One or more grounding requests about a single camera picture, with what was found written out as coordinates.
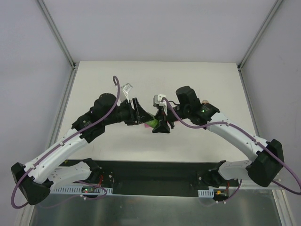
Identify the left white cable duct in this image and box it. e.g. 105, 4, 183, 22
51, 185, 113, 195

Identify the green pill bottle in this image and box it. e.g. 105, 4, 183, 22
145, 119, 159, 129

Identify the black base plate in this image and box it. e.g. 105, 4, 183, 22
58, 158, 250, 196

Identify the aluminium frame post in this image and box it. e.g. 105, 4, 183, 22
238, 0, 284, 72
36, 0, 76, 69

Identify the right aluminium frame post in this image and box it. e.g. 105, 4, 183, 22
238, 0, 284, 72

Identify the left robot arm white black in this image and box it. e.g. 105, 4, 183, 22
11, 93, 153, 209

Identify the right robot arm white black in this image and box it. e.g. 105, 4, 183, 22
152, 86, 284, 187

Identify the left aluminium frame post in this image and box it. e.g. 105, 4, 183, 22
36, 0, 76, 69

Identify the white cable duct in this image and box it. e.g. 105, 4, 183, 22
51, 185, 113, 195
198, 189, 214, 198

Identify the right white cable duct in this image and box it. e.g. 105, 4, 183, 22
198, 189, 214, 198

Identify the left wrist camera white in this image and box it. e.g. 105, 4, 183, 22
119, 83, 133, 103

